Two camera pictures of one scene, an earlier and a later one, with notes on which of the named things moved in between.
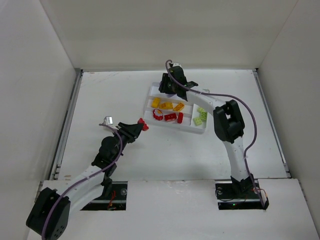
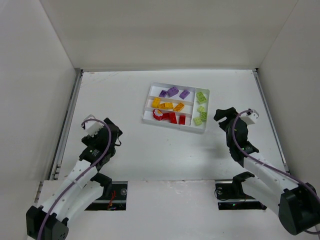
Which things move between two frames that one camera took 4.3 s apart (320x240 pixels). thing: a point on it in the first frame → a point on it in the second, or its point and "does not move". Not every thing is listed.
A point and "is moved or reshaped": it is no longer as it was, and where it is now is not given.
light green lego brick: [203, 116] does not move
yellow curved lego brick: [166, 105] does not move
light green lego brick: [200, 109] does not move
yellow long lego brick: [178, 107] does not move
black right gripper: [166, 86] → [230, 119]
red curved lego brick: [145, 127] → [165, 116]
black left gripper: [127, 132] → [110, 133]
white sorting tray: [170, 110] does not move
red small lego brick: [180, 117] is moved or reshaped
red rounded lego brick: [157, 114] does not move
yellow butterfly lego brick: [156, 102] does not move
